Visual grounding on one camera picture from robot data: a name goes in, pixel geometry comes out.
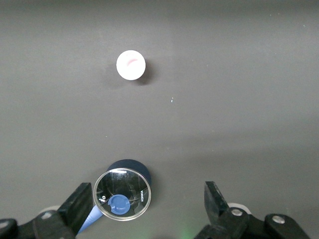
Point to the dark blue saucepan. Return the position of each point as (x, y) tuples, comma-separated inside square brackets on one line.
[(129, 164)]

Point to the dark grey table cover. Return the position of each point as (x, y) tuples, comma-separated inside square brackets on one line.
[(224, 99)]

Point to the glass lid with blue knob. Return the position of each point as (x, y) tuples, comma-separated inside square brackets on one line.
[(119, 181)]

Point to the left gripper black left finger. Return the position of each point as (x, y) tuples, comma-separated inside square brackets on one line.
[(72, 209)]

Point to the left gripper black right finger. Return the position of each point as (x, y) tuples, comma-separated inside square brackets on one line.
[(216, 206)]

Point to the pink plastic cup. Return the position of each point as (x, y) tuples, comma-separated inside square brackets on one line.
[(130, 65)]

